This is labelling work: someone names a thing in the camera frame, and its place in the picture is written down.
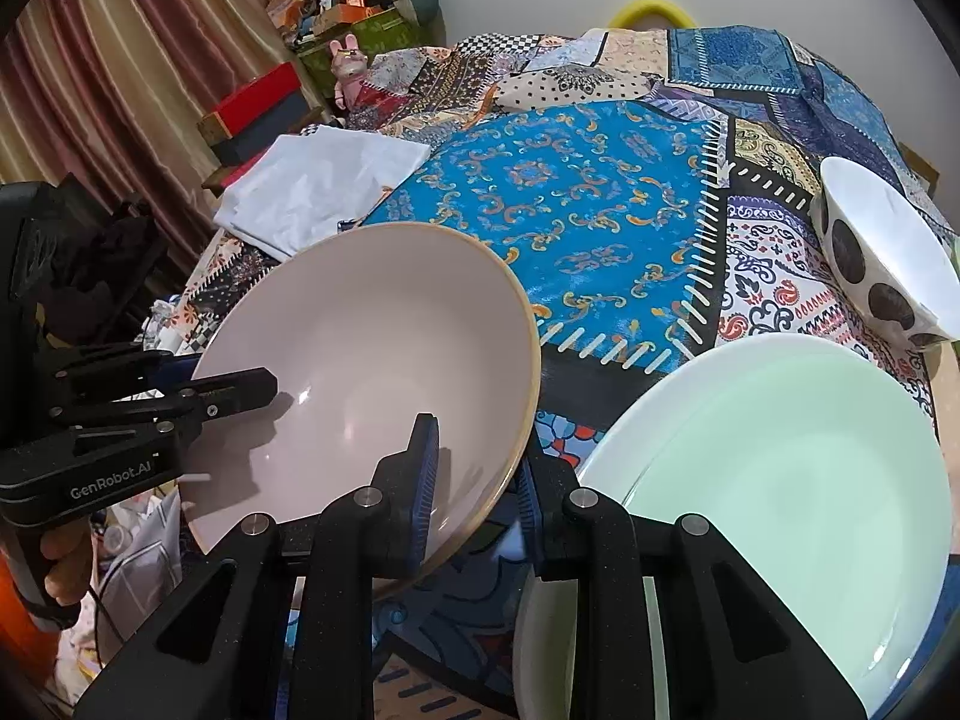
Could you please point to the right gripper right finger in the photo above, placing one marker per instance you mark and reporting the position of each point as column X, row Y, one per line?
column 675, row 599

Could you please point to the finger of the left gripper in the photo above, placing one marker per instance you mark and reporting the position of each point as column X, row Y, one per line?
column 186, row 400

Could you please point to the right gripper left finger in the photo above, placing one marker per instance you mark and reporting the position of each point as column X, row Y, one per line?
column 281, row 609

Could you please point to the mint green plate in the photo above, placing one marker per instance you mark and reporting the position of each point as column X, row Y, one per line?
column 827, row 478

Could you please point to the white plate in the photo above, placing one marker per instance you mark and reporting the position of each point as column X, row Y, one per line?
column 600, row 524

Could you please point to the pink bowl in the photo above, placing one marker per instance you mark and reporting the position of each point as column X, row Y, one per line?
column 364, row 332

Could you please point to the white bowl black spots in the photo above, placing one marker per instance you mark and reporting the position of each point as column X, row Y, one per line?
column 886, row 259

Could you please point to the person left hand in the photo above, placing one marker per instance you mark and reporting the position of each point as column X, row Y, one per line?
column 70, row 550

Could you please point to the white folded cloth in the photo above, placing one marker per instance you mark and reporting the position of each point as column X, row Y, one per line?
column 304, row 187

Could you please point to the red box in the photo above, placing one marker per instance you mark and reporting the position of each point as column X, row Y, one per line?
column 245, row 105

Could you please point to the striped brown curtain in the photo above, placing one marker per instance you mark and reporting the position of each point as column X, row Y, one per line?
column 112, row 91

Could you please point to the pink rabbit toy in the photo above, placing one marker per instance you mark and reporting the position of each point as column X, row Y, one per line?
column 349, row 65

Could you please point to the green box with clutter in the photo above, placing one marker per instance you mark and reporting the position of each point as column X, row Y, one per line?
column 308, row 26

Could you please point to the patchwork tablecloth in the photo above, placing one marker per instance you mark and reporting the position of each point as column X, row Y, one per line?
column 652, row 192

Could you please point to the cardboard box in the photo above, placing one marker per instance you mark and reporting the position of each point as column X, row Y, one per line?
column 925, row 172

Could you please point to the yellow foam arch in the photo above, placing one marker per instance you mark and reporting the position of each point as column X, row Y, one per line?
column 643, row 14

